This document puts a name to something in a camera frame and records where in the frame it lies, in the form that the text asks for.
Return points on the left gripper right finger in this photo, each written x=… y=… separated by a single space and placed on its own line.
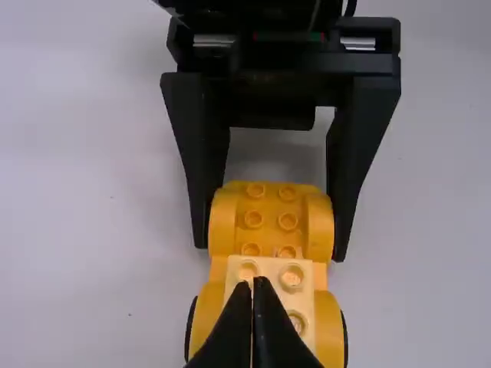
x=272 y=337

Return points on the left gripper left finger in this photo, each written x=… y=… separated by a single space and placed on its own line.
x=230 y=337

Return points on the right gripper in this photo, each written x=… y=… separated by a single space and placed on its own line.
x=276 y=57

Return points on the yellow toy car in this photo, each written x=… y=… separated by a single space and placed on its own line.
x=268 y=222

